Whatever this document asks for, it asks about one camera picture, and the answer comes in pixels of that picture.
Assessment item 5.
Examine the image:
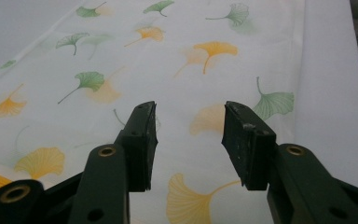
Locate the leaf print zip bag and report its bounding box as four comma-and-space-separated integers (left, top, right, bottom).
0, 0, 307, 224

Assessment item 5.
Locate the white table cover sheet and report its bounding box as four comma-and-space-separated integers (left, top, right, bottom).
0, 0, 358, 191

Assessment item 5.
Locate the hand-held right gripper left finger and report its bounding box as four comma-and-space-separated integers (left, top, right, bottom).
68, 100, 159, 224

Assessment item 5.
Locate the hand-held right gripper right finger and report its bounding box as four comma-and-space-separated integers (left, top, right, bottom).
221, 100, 358, 224

